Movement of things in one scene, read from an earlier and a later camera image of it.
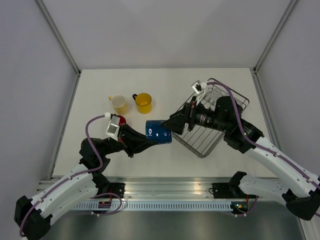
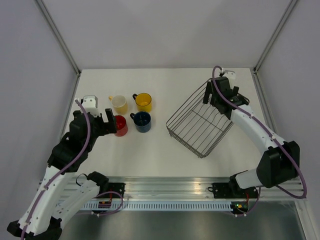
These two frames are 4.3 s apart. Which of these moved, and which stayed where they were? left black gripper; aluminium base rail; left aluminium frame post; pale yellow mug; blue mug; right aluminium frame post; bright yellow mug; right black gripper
Moved: blue mug; left black gripper; right black gripper
Stayed: aluminium base rail; bright yellow mug; left aluminium frame post; right aluminium frame post; pale yellow mug
